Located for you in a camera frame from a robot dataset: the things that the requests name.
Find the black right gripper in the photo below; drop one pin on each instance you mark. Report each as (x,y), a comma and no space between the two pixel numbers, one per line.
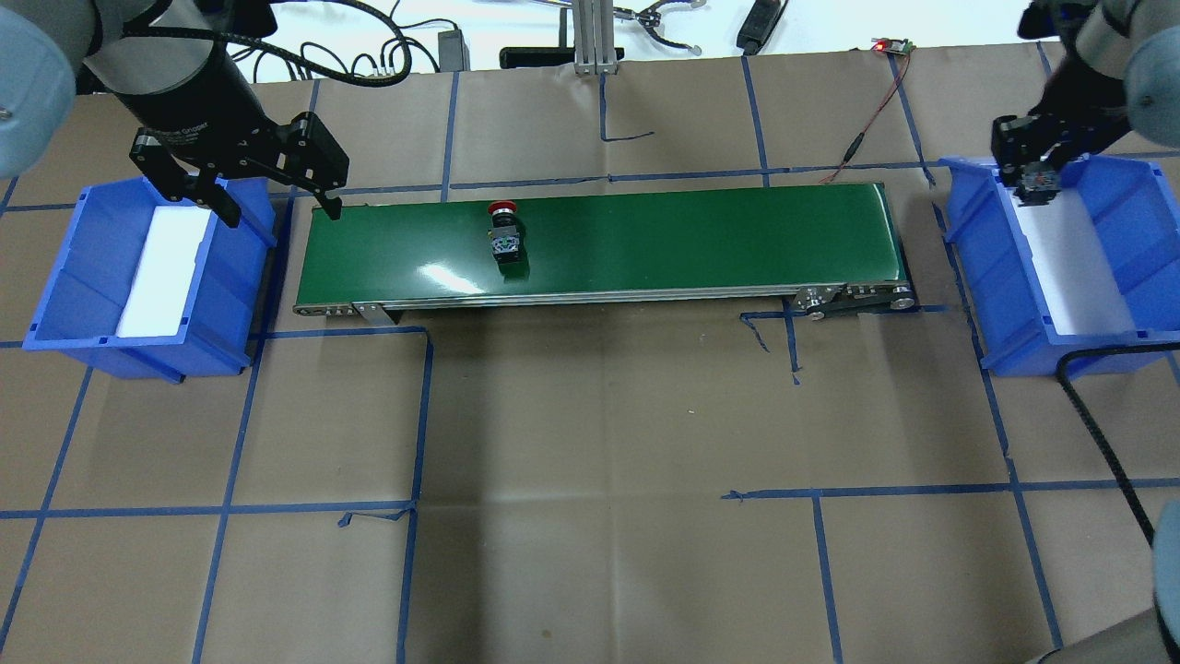
(1072,103)

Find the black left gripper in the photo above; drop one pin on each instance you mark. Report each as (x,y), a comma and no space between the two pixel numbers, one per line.
(195,97)

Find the red push button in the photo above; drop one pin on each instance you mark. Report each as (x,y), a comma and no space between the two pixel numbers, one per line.
(506,234)

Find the yellow push button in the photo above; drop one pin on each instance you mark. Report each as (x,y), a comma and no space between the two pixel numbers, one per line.
(1037,184)

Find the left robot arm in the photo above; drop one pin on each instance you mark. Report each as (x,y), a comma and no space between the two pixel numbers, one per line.
(167,62)

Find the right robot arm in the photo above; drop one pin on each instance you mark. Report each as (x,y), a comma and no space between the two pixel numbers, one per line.
(1119,76)

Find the blue right plastic bin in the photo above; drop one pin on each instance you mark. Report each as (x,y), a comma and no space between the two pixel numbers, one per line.
(1135,215)

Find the blue plastic bin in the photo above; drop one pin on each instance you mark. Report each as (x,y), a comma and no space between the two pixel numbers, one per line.
(1135,215)
(92,275)

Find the blue left plastic bin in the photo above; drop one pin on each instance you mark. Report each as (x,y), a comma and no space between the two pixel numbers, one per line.
(92,275)

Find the white foam pad left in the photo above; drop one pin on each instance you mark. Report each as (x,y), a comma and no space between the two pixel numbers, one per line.
(164,274)

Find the white foam pad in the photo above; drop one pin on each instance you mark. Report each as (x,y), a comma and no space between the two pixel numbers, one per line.
(1073,269)
(164,274)

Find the white foam pad right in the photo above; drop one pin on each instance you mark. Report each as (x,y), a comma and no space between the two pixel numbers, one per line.
(1073,269)

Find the small circuit board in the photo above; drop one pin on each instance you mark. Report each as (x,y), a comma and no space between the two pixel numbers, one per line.
(898,47)

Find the green conveyor belt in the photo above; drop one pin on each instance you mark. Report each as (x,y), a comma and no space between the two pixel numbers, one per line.
(832,248)

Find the aluminium frame post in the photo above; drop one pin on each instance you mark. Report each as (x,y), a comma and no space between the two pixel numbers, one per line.
(594,43)

